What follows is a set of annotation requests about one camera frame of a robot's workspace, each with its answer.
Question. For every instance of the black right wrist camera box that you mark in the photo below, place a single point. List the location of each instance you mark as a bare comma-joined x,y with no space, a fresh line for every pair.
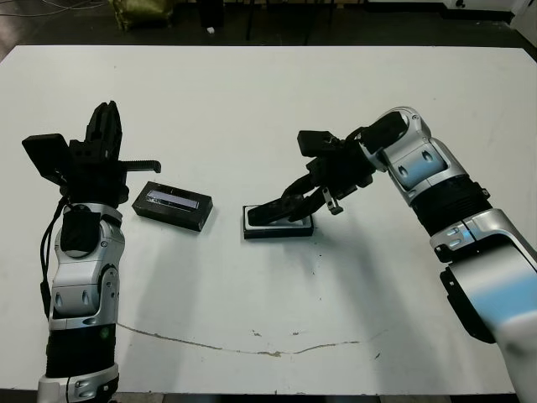
314,142

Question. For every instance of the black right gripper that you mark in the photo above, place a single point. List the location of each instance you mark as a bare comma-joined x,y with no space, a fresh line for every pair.
340,168

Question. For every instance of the white cabinet with black knob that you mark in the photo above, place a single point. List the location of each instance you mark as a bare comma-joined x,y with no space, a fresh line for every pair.
478,4

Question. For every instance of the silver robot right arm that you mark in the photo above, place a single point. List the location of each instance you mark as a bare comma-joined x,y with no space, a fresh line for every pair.
423,159

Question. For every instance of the white board panel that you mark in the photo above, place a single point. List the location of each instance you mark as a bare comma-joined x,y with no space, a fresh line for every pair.
526,21

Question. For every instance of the black box with white insert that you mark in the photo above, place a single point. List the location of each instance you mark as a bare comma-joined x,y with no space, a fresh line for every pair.
277,233

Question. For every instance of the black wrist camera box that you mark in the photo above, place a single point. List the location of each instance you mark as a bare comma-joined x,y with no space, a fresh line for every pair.
44,155
314,142

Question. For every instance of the black slim camera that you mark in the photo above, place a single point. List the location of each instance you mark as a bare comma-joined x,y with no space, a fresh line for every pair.
264,212

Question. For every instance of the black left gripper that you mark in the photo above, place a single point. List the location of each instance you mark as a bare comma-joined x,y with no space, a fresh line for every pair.
96,180

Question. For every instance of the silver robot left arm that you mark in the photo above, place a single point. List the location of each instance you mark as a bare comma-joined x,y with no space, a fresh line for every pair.
79,268

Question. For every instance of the black box lid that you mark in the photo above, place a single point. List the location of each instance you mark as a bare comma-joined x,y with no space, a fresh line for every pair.
168,216

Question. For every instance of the olive green bag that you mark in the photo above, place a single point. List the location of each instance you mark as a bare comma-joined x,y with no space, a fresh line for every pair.
138,12

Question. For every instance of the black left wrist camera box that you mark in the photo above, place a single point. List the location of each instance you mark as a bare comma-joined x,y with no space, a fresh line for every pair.
44,155

